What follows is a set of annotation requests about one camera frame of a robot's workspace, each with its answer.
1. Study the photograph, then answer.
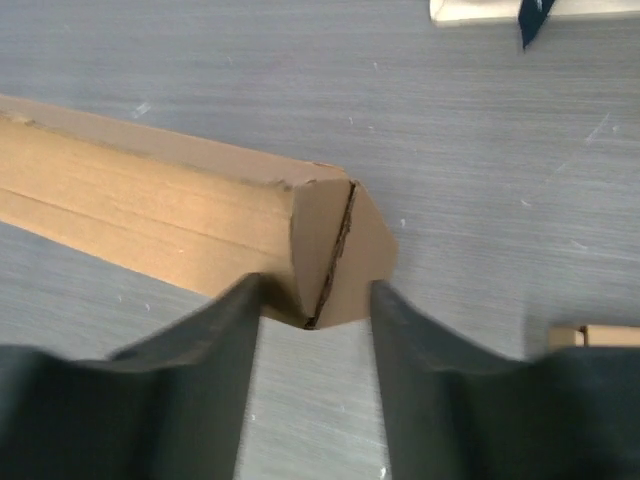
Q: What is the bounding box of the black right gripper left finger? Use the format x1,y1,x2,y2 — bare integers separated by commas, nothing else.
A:
1,274,262,479

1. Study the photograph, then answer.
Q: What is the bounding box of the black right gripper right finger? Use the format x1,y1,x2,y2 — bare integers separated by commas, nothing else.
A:
370,281,639,479

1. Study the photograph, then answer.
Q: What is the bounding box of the brown cardboard box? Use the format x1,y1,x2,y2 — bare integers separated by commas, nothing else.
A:
548,325,640,350

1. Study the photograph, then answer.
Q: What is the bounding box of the spare cardboard sheet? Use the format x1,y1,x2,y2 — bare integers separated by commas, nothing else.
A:
1,96,398,330

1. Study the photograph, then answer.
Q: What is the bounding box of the beige canvas tote bag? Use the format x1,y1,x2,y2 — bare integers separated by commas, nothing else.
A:
427,0,639,50

